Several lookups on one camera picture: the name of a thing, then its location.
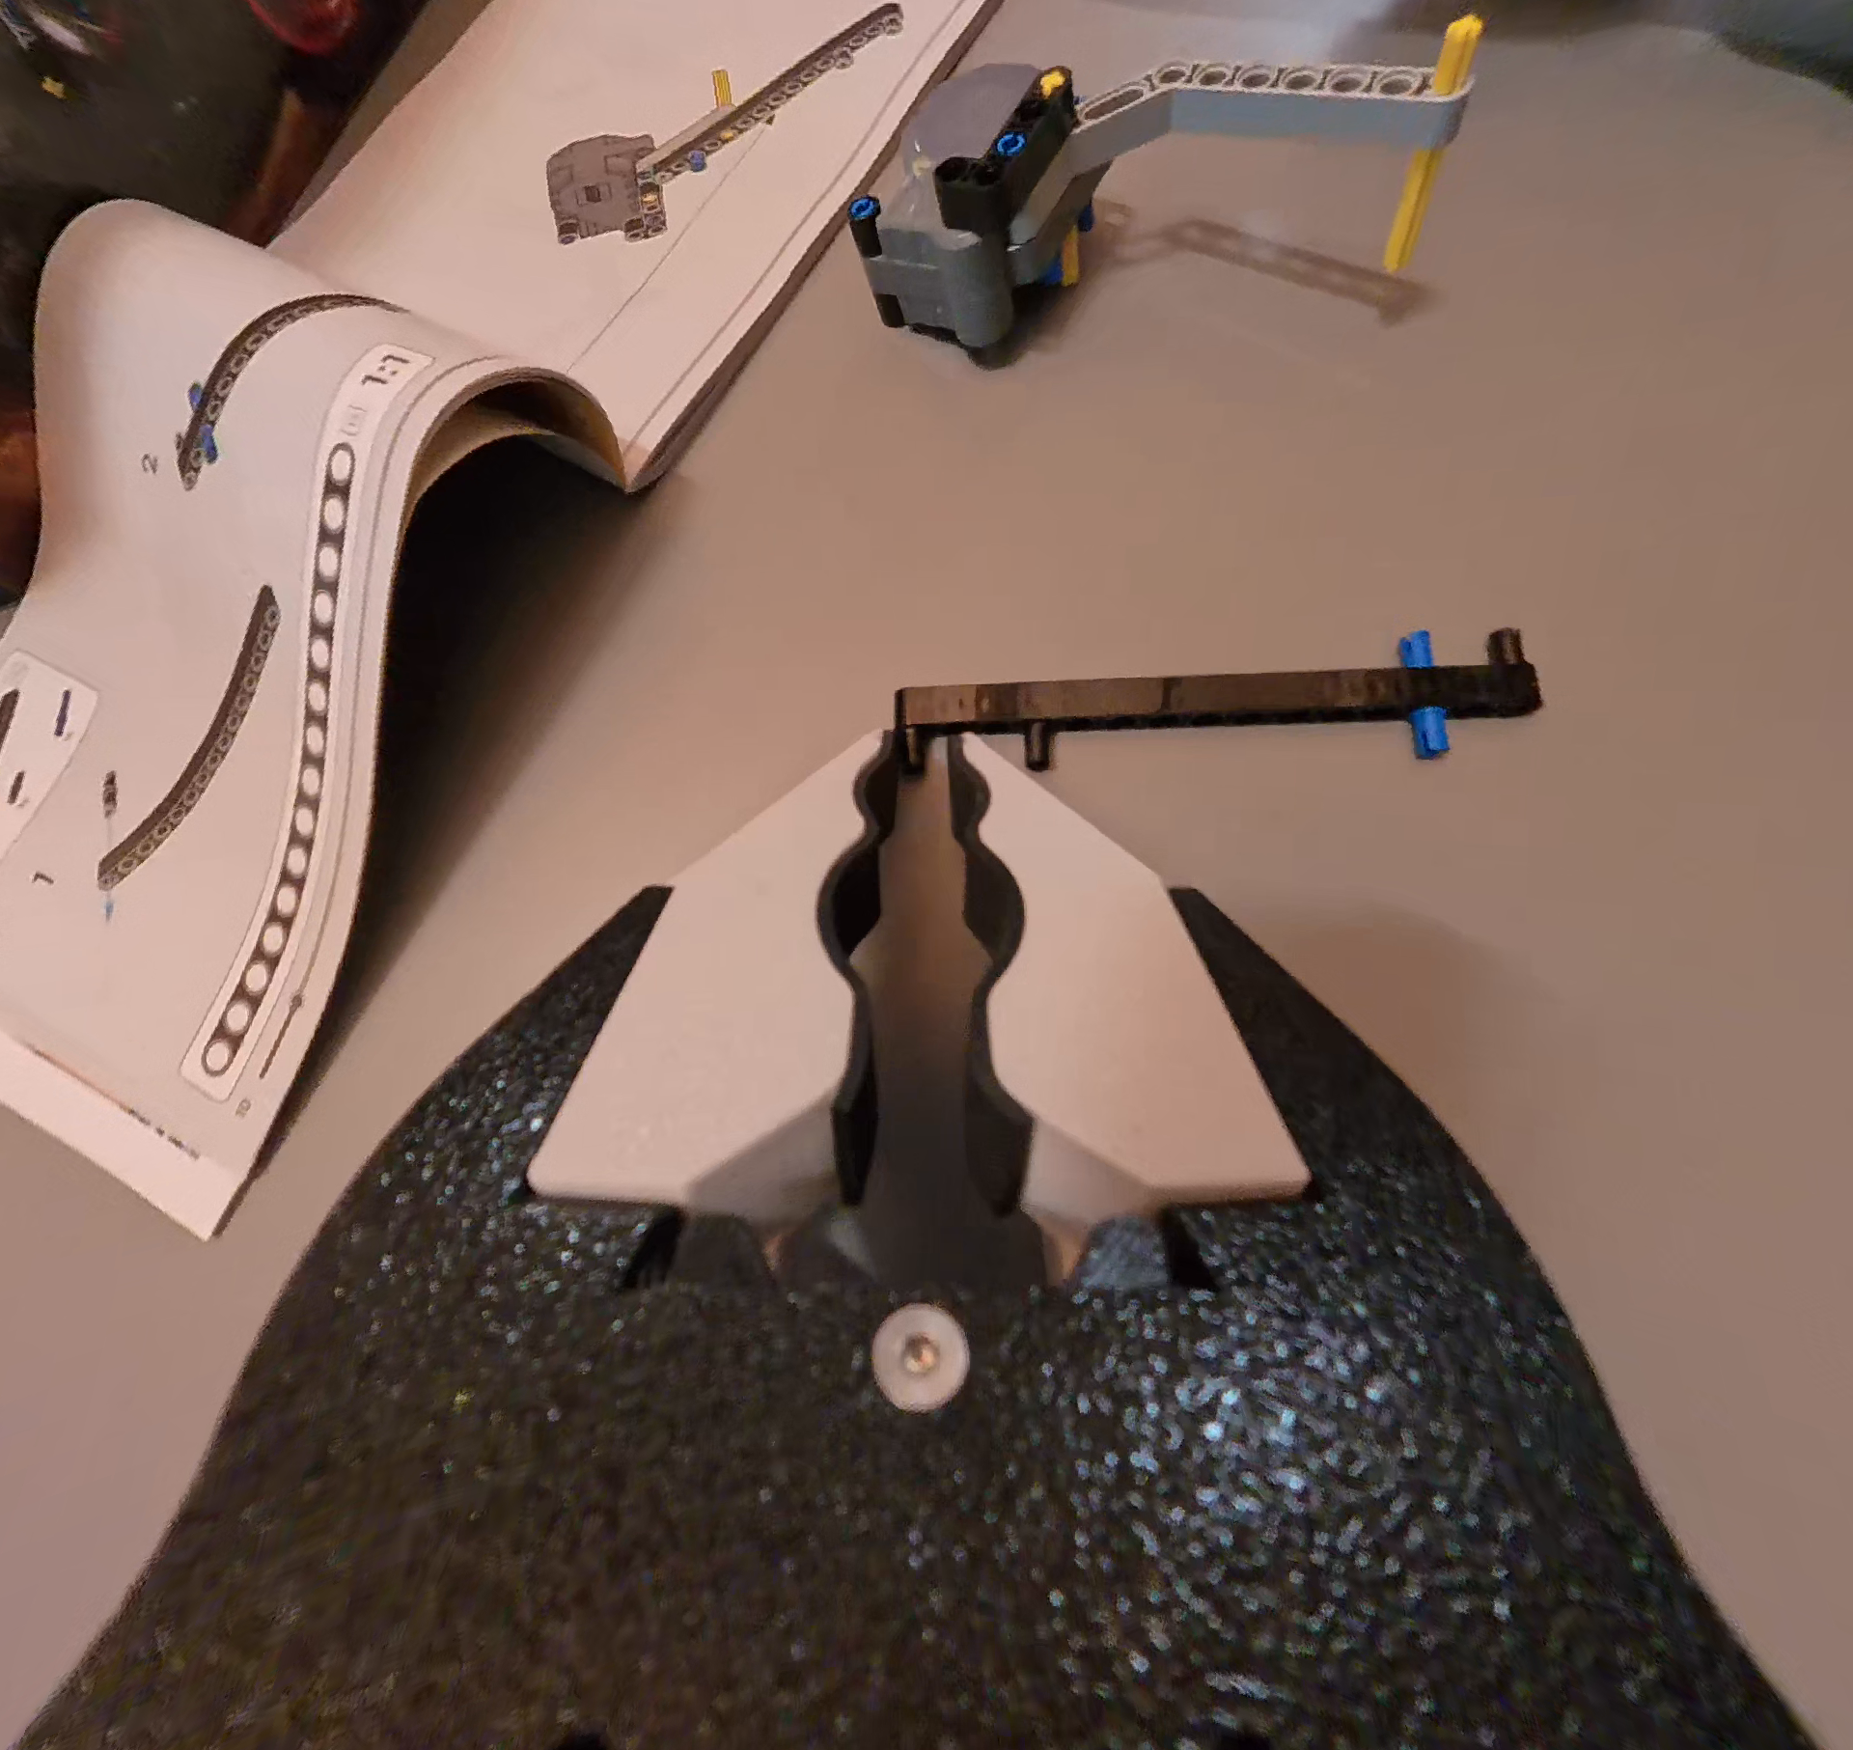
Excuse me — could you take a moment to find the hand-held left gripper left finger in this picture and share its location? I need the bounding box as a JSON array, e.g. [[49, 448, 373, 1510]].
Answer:
[[524, 729, 914, 1276]]

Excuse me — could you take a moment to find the dark toy set box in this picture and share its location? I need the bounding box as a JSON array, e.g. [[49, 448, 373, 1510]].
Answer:
[[0, 0, 494, 608]]

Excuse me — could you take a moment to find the long black toy beam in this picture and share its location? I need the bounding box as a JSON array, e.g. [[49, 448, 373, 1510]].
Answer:
[[893, 627, 1544, 776]]

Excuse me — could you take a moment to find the blue connector pin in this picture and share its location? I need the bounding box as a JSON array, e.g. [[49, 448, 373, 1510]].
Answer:
[[1393, 631, 1451, 762]]

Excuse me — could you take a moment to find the open instruction booklet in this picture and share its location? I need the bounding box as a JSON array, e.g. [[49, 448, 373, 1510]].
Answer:
[[0, 0, 1052, 1243]]

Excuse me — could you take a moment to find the yellow toy axle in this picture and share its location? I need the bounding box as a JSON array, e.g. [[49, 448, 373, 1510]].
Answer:
[[1381, 16, 1485, 279]]

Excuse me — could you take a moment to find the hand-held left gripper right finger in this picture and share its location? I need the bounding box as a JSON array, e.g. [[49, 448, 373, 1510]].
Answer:
[[942, 734, 1316, 1281]]

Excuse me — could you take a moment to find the grey toy motor assembly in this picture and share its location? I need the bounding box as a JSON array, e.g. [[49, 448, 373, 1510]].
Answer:
[[847, 48, 1472, 368]]

